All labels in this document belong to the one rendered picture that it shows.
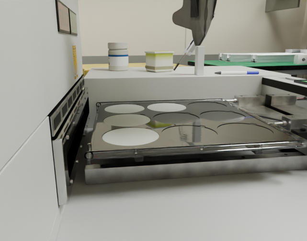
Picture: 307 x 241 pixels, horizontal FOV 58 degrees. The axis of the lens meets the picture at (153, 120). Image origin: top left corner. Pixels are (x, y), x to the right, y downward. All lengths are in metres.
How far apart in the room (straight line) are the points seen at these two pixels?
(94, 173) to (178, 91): 0.42
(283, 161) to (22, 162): 0.47
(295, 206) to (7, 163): 0.40
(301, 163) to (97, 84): 0.53
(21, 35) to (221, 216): 0.34
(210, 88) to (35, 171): 0.64
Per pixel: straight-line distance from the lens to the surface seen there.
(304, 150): 0.62
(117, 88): 0.80
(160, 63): 0.94
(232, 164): 0.55
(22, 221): 0.27
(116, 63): 0.98
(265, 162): 0.58
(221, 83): 0.86
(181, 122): 0.59
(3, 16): 0.25
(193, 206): 0.45
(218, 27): 4.17
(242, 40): 4.38
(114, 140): 0.48
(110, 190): 0.49
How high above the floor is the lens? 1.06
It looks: 16 degrees down
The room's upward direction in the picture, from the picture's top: straight up
